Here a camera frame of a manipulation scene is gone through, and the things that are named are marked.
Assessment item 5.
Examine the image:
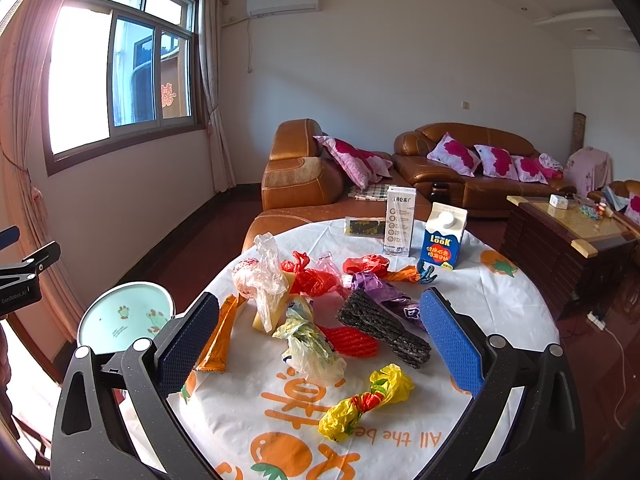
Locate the red foam fruit net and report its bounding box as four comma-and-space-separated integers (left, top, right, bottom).
319, 326, 380, 359

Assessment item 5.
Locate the pale yellow plastic bag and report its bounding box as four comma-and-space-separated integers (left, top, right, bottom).
272, 296, 346, 386

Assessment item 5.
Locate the mint green trash bin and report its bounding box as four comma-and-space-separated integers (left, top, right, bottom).
76, 282, 175, 354

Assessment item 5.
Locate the white power strip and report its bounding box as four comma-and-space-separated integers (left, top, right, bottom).
587, 311, 605, 332

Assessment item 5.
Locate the orange snack wrapper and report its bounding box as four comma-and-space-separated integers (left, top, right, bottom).
194, 295, 246, 373

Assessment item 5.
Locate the yellow red crumpled wrapper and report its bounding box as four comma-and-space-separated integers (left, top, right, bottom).
318, 364, 416, 442

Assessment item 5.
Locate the wooden coffee table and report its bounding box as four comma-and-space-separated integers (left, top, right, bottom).
499, 195, 639, 318

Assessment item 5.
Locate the purple snack wrapper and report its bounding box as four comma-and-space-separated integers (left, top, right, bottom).
352, 272, 425, 330

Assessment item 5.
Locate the yellow cheese-like wrapper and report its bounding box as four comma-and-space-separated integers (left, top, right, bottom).
252, 292, 295, 335

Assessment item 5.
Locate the orange blue candy wrapper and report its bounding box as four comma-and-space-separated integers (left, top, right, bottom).
383, 266, 437, 285

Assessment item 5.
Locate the black woven snack bag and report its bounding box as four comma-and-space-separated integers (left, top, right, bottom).
336, 290, 432, 368

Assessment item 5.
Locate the blue Look milk carton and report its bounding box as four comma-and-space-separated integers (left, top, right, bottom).
420, 203, 468, 270

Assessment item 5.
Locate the white orange printed tablecloth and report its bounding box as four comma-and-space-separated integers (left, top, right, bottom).
169, 234, 559, 479

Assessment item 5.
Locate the white translucent plastic bag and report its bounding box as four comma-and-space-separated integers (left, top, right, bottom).
231, 233, 291, 328

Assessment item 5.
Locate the red crumpled foil wrapper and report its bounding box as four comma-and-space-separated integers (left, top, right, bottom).
342, 255, 390, 278

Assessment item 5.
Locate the brown leather long sofa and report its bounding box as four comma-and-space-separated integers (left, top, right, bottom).
393, 122, 576, 219

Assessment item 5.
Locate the brown leather armchair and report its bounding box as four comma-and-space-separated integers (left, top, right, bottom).
588, 180, 640, 231

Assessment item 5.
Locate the pink floral pillow right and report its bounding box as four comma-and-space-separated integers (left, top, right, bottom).
512, 153, 563, 184

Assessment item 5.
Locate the pink floral pillow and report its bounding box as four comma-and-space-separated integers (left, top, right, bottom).
474, 144, 518, 181
426, 132, 480, 177
512, 153, 563, 184

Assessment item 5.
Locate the pink covered chair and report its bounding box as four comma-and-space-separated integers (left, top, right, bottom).
563, 146, 613, 196

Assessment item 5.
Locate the red plastic bag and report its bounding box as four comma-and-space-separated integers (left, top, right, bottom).
280, 252, 341, 298

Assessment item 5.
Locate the dark seaweed snack packet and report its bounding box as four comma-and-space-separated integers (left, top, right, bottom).
344, 217, 386, 237

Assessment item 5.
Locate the tall white milk carton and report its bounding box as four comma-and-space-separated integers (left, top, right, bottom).
383, 185, 416, 256

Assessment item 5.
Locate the pink floral pillow middle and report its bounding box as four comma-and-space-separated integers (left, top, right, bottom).
474, 144, 518, 181

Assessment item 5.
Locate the pink cellophane wrapper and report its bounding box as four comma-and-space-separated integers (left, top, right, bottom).
314, 252, 342, 282

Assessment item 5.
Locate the brown leather chaise sofa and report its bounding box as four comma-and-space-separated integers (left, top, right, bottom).
241, 118, 433, 253

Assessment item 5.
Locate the checkered cloth on sofa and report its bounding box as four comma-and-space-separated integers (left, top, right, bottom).
347, 183, 390, 202

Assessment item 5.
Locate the pink floral pillow left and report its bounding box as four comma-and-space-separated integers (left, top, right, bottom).
426, 132, 480, 177

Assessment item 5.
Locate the pink pillow on chaise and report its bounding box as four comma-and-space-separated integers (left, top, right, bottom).
314, 136, 393, 190

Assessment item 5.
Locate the beige right curtain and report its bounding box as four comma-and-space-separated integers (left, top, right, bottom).
198, 0, 236, 194

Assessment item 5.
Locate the white air conditioner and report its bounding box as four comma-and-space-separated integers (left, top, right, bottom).
246, 0, 320, 18

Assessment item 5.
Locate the window with brown frame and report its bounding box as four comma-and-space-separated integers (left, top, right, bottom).
42, 0, 202, 174

